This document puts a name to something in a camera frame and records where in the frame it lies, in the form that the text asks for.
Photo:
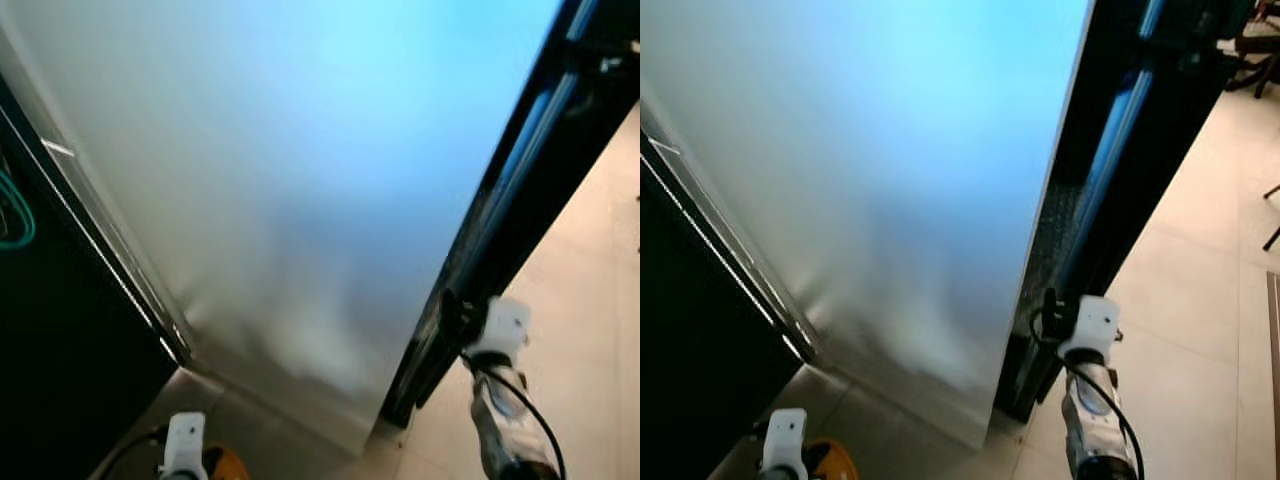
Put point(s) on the brown wooden chair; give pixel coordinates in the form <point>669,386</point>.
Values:
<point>1255,50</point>

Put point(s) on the black glass fridge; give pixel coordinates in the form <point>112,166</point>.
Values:
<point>1110,80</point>
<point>405,385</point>

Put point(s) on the clear bubble wrap sheet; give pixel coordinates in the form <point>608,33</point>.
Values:
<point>1058,240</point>

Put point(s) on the black cabinet with metal trim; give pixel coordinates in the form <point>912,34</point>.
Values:
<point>60,350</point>
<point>700,350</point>

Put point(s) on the grey floor track strip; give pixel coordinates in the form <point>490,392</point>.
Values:
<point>1273,340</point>

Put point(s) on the orange yellow package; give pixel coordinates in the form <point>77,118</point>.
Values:
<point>232,466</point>
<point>838,462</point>

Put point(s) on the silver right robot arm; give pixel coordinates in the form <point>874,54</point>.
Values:
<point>1095,430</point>
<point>505,430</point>

